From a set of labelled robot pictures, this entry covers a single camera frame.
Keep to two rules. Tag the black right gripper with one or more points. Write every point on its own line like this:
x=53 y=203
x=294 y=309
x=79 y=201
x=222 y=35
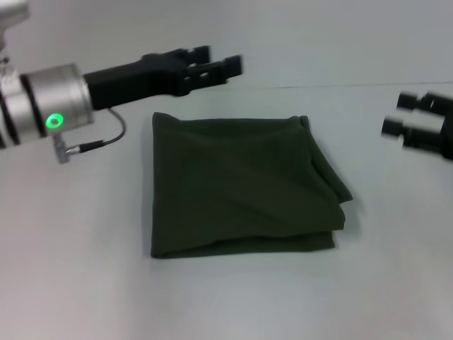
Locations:
x=447 y=131

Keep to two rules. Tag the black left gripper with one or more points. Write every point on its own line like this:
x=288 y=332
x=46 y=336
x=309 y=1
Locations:
x=138 y=79

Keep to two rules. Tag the dark green shirt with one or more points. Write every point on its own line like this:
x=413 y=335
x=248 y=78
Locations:
x=240 y=184

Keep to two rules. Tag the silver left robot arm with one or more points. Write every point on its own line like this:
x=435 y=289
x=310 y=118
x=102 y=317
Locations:
x=32 y=102

